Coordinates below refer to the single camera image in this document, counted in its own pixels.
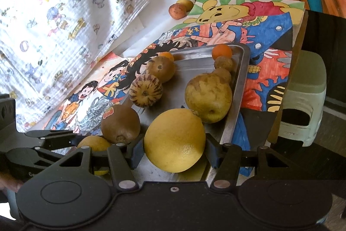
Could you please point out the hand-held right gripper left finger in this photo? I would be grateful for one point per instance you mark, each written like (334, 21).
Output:
(138, 154)

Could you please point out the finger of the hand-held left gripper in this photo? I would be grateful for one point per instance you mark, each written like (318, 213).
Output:
(54, 137)
(24, 156)

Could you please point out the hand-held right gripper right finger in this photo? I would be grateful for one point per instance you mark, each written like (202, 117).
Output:
(213, 155)

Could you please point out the brown kiwi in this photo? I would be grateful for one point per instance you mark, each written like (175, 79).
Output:
(120, 124)

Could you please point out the yellow lemon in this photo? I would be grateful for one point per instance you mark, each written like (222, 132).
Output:
(174, 140)

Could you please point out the yellow oval fruit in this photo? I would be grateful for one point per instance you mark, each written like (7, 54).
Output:
(93, 143)

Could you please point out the blotchy yellow pear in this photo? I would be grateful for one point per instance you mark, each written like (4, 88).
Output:
(208, 97)

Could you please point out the striped pepino melon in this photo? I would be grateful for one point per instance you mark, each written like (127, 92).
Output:
(146, 91)

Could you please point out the small brown fruit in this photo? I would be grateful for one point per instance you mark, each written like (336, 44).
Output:
(223, 63)
(223, 76)

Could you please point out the tan round fruit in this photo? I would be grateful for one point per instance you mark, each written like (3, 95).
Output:
(160, 69)

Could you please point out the metal tray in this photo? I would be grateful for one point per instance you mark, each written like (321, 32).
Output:
(189, 63)

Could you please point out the small orange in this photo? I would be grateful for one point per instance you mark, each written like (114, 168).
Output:
(167, 55)
(221, 51)

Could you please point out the person's left hand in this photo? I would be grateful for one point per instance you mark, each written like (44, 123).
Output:
(9, 182)

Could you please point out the printed white cloth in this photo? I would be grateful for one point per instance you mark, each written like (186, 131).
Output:
(54, 17)

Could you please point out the pale green plastic stool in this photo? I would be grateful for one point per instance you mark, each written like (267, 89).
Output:
(305, 79)

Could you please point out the yellow bear drawing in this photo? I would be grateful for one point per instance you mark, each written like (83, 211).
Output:
(216, 11)

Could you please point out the reddish round fruit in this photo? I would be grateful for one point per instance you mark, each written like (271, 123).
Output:
(177, 11)

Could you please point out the small yellow fruit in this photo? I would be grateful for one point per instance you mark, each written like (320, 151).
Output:
(187, 3)

